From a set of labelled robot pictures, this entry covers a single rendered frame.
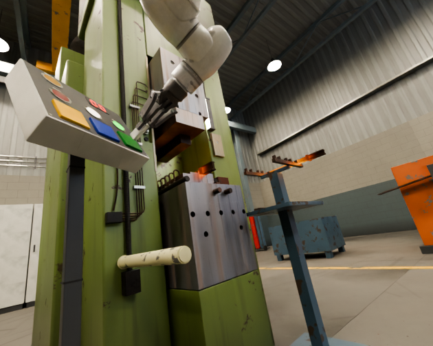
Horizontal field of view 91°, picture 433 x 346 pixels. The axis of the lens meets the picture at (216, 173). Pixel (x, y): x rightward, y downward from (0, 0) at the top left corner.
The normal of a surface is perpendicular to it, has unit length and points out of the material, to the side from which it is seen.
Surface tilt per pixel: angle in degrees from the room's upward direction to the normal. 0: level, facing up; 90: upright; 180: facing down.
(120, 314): 90
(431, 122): 90
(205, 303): 90
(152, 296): 90
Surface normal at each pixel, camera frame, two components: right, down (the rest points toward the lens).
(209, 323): 0.66, -0.33
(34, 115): -0.39, -0.22
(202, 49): 0.15, 0.37
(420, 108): -0.80, -0.05
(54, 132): 0.60, 0.68
